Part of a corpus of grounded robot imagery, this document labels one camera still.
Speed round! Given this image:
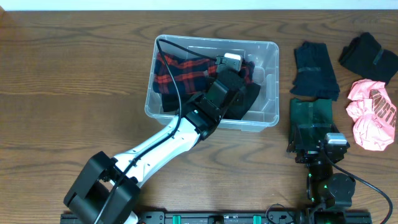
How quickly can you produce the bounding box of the black mounting rail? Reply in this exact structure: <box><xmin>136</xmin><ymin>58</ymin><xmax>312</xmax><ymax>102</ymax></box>
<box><xmin>60</xmin><ymin>211</ymin><xmax>373</xmax><ymax>224</ymax></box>

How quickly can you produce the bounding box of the clear plastic storage bin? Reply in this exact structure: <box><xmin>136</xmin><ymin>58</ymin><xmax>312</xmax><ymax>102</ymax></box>
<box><xmin>144</xmin><ymin>34</ymin><xmax>279</xmax><ymax>132</ymax></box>

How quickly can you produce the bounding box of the pink shirt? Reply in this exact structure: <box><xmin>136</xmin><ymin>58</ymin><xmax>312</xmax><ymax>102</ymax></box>
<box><xmin>346</xmin><ymin>79</ymin><xmax>397</xmax><ymax>151</ymax></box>

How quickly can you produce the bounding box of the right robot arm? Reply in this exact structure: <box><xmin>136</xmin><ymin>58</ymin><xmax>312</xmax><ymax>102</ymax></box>
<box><xmin>287</xmin><ymin>124</ymin><xmax>356</xmax><ymax>223</ymax></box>

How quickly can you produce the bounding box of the red navy plaid shirt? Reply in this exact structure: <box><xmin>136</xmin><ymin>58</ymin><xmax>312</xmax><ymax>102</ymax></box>
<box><xmin>152</xmin><ymin>53</ymin><xmax>255</xmax><ymax>95</ymax></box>

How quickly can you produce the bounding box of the dark green garment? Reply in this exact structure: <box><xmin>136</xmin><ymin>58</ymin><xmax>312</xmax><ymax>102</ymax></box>
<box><xmin>289</xmin><ymin>98</ymin><xmax>334</xmax><ymax>147</ymax></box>

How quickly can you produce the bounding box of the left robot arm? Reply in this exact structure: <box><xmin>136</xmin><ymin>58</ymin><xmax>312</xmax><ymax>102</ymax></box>
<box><xmin>63</xmin><ymin>70</ymin><xmax>245</xmax><ymax>223</ymax></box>

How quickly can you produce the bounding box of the black folded garment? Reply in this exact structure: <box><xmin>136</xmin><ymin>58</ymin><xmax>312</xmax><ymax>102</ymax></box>
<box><xmin>338</xmin><ymin>32</ymin><xmax>397</xmax><ymax>85</ymax></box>

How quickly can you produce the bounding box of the black shirt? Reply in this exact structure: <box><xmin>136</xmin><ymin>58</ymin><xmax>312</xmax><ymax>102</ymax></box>
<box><xmin>162</xmin><ymin>83</ymin><xmax>261</xmax><ymax>120</ymax></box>

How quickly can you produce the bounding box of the dark navy garment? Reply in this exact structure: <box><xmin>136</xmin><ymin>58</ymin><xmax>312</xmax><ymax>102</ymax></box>
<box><xmin>290</xmin><ymin>42</ymin><xmax>340</xmax><ymax>101</ymax></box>

